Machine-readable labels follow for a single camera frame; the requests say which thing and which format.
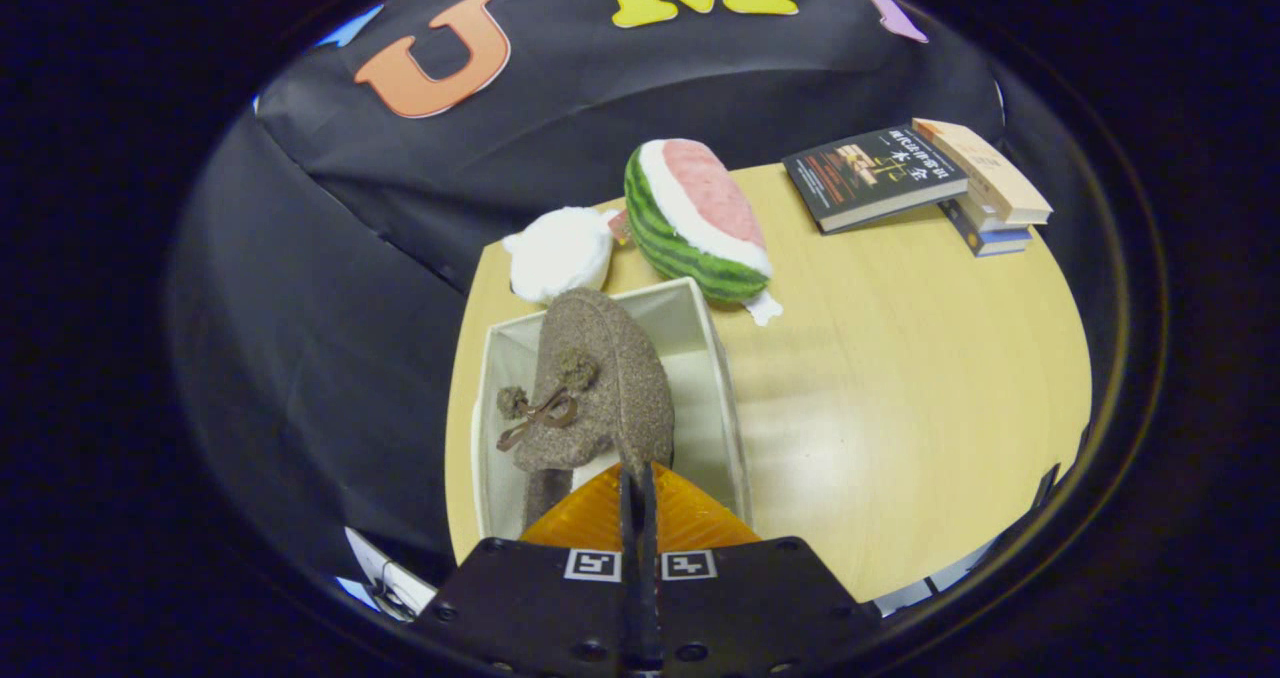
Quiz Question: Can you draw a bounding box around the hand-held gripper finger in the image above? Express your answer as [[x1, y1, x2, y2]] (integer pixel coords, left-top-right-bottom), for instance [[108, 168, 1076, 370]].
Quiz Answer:
[[412, 463, 641, 678], [640, 461, 881, 678]]

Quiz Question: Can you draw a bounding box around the grey fabric storage box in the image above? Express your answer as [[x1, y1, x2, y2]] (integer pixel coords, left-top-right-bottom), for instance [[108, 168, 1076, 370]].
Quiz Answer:
[[470, 276, 753, 541]]

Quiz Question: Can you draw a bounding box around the brown fuzzy shoe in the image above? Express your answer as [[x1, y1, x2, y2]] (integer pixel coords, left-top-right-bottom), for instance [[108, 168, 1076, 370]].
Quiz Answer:
[[495, 288, 676, 534]]

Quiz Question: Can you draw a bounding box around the white plush toy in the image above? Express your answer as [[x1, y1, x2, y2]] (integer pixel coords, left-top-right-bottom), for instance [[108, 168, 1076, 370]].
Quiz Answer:
[[502, 206, 631, 305]]

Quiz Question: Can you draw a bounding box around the watermelon slice plush toy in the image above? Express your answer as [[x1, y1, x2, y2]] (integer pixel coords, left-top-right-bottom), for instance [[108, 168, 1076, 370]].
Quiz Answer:
[[624, 138, 784, 327]]

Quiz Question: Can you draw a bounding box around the black backdrop cloth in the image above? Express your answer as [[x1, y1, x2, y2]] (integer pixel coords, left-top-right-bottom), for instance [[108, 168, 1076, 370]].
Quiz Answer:
[[168, 0, 1006, 589]]

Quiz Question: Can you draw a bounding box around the black cover book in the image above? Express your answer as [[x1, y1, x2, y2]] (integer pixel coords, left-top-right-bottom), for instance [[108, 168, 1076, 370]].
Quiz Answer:
[[782, 125, 969, 234]]

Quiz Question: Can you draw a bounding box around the blue cover book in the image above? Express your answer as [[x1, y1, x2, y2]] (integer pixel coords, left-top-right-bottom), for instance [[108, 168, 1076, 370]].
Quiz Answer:
[[938, 198, 1033, 258]]

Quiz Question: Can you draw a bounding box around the beige cover book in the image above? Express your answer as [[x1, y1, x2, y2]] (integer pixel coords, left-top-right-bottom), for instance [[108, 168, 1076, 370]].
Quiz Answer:
[[912, 118, 1053, 227]]

